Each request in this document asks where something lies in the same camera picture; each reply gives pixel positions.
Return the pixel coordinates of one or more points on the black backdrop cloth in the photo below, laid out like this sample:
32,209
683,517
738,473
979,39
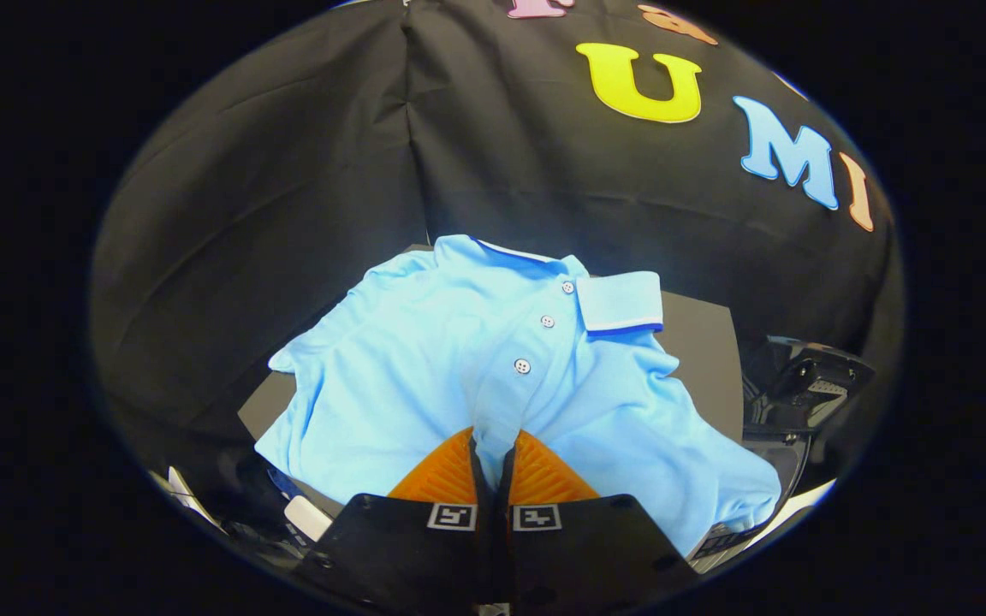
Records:
288,214

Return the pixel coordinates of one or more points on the grey top-load washing machine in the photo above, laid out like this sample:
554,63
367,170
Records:
771,445

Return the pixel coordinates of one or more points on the light blue polo shirt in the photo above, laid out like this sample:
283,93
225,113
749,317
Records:
407,376

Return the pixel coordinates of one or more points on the dark washing machine lid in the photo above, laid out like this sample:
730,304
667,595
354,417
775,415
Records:
818,376

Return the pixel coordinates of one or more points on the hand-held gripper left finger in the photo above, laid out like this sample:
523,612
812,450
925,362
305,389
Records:
399,556

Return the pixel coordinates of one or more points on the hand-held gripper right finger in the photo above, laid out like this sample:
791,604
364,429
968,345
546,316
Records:
596,556

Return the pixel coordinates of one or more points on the grey cabinet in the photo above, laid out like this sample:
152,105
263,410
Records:
703,342

